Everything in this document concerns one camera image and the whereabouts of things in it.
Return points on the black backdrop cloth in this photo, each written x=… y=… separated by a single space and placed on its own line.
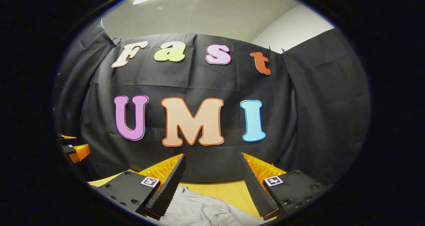
x=199 y=79

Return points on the grey sweatshirt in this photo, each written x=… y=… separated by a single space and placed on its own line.
x=199 y=209

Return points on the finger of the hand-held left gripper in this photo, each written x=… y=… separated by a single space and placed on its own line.
x=68 y=137
x=81 y=151

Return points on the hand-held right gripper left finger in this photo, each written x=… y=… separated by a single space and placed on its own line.
x=166 y=192

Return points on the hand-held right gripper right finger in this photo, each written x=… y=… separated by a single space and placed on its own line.
x=257 y=192

